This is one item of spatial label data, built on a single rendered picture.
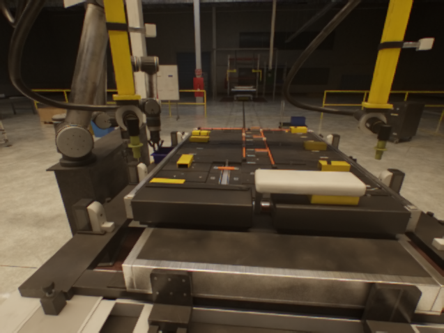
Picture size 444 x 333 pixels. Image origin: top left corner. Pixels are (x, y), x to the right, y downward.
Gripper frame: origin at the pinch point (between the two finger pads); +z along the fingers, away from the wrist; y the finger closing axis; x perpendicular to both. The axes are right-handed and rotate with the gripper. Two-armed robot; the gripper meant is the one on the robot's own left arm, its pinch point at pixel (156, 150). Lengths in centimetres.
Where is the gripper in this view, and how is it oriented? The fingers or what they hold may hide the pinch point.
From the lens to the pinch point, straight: 192.0
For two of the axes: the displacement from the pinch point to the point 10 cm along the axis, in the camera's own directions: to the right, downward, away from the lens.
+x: 0.8, -3.6, 9.3
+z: 0.0, 9.3, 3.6
